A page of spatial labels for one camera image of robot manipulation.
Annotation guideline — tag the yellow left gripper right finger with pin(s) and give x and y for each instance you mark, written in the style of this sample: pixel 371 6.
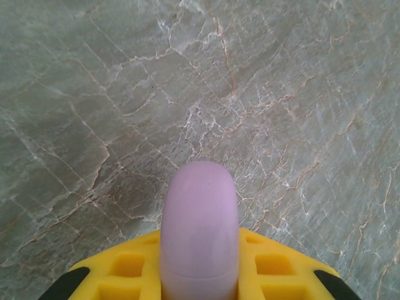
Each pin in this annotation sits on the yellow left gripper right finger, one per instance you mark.
pixel 275 272

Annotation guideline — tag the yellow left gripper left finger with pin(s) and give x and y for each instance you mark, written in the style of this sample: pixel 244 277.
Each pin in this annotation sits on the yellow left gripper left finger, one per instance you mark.
pixel 125 272

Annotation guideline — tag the purple earbud charging case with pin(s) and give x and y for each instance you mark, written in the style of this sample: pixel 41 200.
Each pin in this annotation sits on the purple earbud charging case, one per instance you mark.
pixel 200 218

